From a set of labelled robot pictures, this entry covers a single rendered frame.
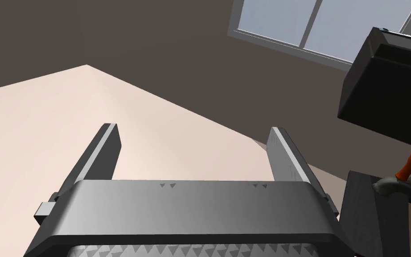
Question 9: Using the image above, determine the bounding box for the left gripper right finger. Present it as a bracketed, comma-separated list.
[266, 126, 340, 216]

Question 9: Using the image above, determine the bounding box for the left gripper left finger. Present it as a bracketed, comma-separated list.
[48, 123, 122, 203]

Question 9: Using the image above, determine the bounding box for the black box appliance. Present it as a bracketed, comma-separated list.
[337, 26, 411, 146]

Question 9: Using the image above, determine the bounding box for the white framed window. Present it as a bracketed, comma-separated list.
[226, 0, 411, 71]

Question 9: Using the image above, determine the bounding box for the orange handled grey utensil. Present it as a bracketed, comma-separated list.
[372, 144, 411, 199]

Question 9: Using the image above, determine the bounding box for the dark grey table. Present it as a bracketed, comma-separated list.
[338, 170, 411, 257]

